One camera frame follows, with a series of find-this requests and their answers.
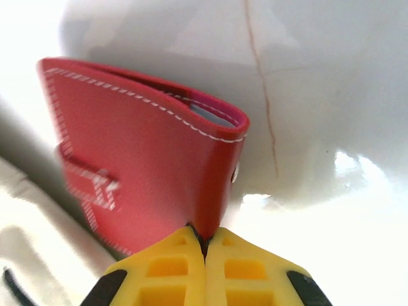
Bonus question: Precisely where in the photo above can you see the red leather pencil case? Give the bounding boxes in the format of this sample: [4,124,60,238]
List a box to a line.
[36,57,250,259]

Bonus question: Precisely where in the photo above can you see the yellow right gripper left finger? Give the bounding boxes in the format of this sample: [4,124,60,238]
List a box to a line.
[79,224,205,306]

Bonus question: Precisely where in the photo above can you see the cream canvas backpack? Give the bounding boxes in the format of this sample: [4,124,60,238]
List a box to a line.
[0,156,128,306]

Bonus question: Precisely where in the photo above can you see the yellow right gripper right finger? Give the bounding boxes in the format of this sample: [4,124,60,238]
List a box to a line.
[205,228,334,306]

